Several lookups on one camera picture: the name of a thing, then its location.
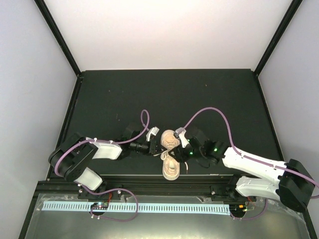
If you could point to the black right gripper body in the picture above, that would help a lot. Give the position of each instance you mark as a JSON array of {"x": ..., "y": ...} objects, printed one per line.
[{"x": 184, "y": 157}]

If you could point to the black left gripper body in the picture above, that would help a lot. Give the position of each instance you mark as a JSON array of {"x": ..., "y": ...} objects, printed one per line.
[{"x": 152, "y": 142}]

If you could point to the beige worn sneaker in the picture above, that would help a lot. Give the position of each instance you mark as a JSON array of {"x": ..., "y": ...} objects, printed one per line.
[{"x": 168, "y": 141}]

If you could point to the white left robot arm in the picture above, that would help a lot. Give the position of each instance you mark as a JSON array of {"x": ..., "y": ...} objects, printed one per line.
[{"x": 70, "y": 161}]

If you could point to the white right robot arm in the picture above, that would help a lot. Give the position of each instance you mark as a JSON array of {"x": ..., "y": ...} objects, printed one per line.
[{"x": 287, "y": 182}]

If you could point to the small right circuit board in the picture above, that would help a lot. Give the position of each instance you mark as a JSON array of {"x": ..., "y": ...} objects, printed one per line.
[{"x": 244, "y": 207}]

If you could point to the small circuit board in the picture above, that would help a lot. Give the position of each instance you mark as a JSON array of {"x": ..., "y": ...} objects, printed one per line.
[
  {"x": 244, "y": 207},
  {"x": 99, "y": 206}
]

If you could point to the small left circuit board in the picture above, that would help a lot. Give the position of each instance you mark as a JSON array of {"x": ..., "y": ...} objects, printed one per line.
[{"x": 99, "y": 206}]

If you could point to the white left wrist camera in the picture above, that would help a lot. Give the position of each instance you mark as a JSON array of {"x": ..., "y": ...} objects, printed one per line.
[{"x": 151, "y": 132}]

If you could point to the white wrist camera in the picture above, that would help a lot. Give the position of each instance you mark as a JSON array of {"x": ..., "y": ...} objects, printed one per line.
[
  {"x": 180, "y": 135},
  {"x": 151, "y": 132}
]

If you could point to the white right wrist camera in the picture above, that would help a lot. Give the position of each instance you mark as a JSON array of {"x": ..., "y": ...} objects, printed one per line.
[{"x": 180, "y": 135}]

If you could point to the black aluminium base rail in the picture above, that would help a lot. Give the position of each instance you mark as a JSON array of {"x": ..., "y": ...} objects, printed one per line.
[{"x": 219, "y": 188}]

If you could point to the white slotted cable duct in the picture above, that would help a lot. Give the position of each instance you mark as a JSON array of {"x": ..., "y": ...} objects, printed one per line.
[{"x": 166, "y": 208}]

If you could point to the black left floor frame rail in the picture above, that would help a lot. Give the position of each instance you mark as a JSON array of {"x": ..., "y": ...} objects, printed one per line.
[{"x": 70, "y": 110}]

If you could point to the black floor frame rail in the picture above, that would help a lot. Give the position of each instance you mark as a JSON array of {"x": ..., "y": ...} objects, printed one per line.
[
  {"x": 70, "y": 110},
  {"x": 278, "y": 148}
]

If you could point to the black right floor frame rail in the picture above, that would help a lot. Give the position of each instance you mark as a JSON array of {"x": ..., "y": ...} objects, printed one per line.
[{"x": 278, "y": 148}]

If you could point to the black left corner frame post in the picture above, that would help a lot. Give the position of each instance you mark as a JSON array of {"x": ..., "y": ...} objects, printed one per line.
[{"x": 57, "y": 35}]

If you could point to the black corner frame post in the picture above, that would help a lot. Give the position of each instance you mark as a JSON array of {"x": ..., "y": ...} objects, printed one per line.
[
  {"x": 287, "y": 18},
  {"x": 57, "y": 35}
]

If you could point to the black right corner frame post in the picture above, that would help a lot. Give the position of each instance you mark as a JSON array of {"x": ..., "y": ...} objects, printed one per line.
[{"x": 287, "y": 18}]

